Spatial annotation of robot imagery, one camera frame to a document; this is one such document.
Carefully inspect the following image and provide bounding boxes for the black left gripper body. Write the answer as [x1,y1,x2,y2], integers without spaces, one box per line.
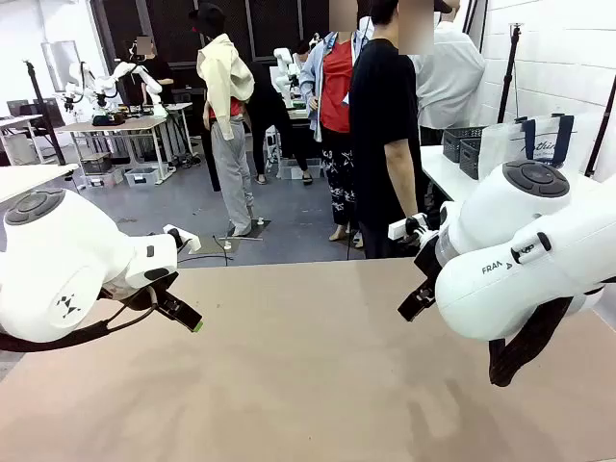
[100,283,168,312]

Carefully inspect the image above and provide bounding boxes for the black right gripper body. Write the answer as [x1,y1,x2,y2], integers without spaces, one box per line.
[413,233,443,293]

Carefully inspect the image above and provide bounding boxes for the translucent shopping bag navy handles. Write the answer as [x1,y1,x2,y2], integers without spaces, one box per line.
[477,114,605,182]

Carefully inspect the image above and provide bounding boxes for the person's right forearm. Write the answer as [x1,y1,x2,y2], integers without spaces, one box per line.
[387,163,420,220]

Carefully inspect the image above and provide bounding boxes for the grey floor plate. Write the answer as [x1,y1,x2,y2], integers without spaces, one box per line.
[197,233,242,255]

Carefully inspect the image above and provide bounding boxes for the white side table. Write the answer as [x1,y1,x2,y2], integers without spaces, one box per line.
[420,143,482,203]

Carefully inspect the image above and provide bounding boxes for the clear storage box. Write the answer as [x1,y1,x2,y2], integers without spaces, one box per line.
[123,167,161,189]

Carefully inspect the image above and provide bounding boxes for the grey crate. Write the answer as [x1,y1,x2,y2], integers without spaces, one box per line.
[79,152,115,175]

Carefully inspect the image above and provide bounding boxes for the white storage bin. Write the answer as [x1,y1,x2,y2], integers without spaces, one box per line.
[277,157,322,181]

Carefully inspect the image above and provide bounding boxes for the person in black T-shirt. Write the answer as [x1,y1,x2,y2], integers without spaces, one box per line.
[348,0,437,261]

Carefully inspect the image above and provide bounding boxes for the brown background work table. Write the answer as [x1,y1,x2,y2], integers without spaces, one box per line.
[55,103,193,187]

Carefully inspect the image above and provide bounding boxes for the person in white shirt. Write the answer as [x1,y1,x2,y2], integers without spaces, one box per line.
[408,0,487,145]

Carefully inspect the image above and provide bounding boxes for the person red shirt blue overshirt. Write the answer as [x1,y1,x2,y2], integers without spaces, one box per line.
[298,0,370,243]

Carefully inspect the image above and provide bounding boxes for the black tripod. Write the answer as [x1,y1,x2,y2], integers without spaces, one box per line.
[583,76,616,179]
[22,60,67,167]
[497,21,526,124]

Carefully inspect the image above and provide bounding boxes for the bending person in black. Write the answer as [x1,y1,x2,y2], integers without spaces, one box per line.
[243,61,315,187]

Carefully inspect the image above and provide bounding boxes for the black shirt khaki trousers person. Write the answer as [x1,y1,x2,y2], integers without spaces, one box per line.
[125,34,175,108]

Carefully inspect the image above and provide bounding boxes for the person beige jacket grey trousers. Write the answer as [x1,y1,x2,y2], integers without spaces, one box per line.
[188,2,256,238]

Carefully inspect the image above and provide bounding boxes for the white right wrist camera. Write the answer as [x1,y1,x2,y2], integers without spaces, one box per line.
[388,213,430,243]

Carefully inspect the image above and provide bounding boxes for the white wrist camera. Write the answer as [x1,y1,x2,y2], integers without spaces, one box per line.
[388,213,430,243]
[162,223,202,254]

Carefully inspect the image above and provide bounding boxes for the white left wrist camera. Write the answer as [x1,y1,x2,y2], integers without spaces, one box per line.
[162,223,202,254]

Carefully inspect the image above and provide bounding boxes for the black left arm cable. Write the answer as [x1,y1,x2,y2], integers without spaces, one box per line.
[0,287,160,353]

